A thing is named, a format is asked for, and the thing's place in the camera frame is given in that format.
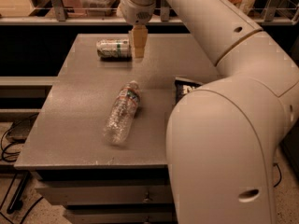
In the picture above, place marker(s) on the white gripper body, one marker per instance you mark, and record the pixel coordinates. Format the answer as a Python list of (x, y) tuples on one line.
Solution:
[(139, 15)]

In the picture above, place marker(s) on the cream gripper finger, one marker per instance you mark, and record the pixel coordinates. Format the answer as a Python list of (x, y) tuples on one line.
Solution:
[(138, 39)]

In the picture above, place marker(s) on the green white 7up can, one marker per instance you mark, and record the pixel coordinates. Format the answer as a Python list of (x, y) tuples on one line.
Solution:
[(114, 48)]

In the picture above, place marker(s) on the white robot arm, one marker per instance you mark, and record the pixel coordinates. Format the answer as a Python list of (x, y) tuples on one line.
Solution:
[(221, 139)]

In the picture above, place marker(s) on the clear plastic container on shelf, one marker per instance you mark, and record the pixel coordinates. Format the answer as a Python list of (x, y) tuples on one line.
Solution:
[(99, 8)]

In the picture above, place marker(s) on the blue kettle chips bag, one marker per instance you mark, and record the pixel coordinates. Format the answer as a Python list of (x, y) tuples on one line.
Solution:
[(185, 86)]

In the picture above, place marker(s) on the clear plastic water bottle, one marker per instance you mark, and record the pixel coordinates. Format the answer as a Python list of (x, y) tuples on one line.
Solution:
[(122, 113)]

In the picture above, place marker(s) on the grey cabinet with drawers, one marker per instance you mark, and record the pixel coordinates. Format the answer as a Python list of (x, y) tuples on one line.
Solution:
[(75, 167)]

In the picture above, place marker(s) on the metal shelf rail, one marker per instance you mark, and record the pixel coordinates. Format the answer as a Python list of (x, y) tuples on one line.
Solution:
[(267, 12)]

